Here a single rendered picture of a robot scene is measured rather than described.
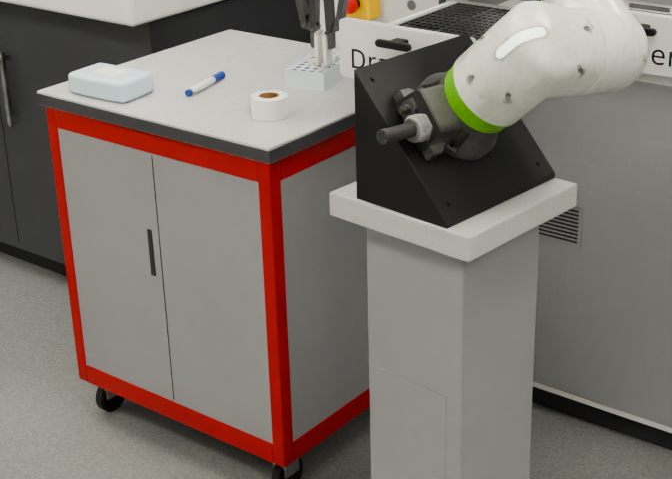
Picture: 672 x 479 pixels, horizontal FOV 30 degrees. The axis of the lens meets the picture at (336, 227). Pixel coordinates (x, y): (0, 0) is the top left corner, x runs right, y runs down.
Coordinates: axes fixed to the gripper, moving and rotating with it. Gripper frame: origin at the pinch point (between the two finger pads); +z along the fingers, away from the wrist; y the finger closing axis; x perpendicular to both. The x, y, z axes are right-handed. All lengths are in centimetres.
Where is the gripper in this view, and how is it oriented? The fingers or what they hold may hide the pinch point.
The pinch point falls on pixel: (323, 48)
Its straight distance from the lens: 249.8
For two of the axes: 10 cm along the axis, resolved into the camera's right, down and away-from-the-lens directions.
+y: -9.2, -1.4, 3.7
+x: -4.0, 3.8, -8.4
